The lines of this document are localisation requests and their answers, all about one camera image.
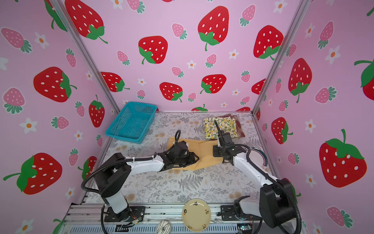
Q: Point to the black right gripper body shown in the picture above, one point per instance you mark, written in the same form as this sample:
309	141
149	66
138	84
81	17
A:
217	150

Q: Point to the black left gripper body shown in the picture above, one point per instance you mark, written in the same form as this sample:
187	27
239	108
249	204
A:
186	160

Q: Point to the tan skirt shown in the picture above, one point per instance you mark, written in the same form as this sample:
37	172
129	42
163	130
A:
204	150

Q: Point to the red plaid skirt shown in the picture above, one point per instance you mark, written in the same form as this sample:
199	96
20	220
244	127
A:
239	129

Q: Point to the lemon print skirt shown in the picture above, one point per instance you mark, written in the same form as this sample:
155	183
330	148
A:
227	124

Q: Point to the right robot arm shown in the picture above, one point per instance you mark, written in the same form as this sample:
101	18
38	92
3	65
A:
276	204

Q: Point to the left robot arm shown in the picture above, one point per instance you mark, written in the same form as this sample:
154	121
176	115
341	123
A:
111	176

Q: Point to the pink plate with teal rim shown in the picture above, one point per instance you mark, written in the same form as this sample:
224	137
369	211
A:
257	156

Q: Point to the teal plastic basket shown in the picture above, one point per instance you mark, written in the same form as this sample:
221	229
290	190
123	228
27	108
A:
133	122

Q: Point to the cream plate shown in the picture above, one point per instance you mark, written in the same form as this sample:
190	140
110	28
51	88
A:
196	215

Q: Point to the chocolate drizzled donut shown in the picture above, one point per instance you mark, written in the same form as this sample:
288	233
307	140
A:
164	227

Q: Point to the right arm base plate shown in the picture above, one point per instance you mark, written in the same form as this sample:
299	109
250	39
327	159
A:
229	213

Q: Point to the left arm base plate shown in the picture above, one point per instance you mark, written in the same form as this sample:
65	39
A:
130	214

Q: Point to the aluminium frame rail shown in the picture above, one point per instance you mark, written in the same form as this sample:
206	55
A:
89	219

